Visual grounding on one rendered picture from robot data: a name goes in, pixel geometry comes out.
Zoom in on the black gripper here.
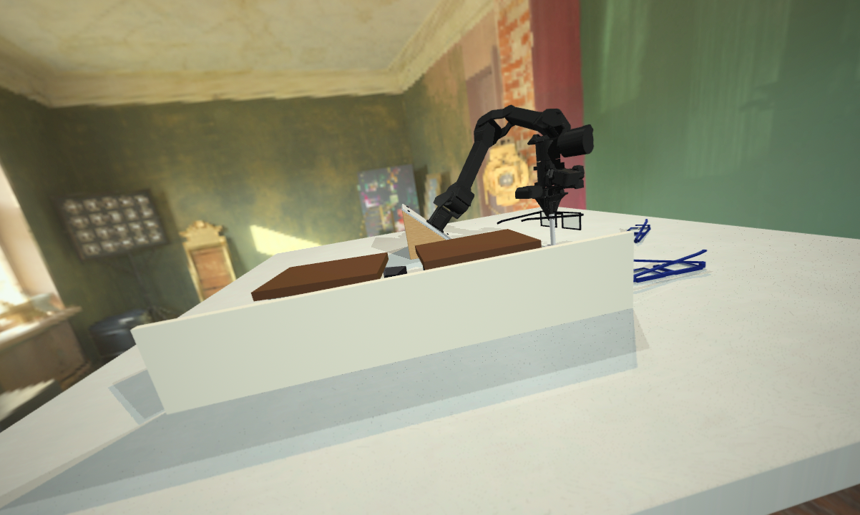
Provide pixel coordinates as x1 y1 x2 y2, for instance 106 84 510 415
515 159 584 217

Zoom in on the white rectangular panel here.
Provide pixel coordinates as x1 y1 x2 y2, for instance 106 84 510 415
130 231 634 414

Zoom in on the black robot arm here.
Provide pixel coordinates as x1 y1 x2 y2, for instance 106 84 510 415
427 105 594 233

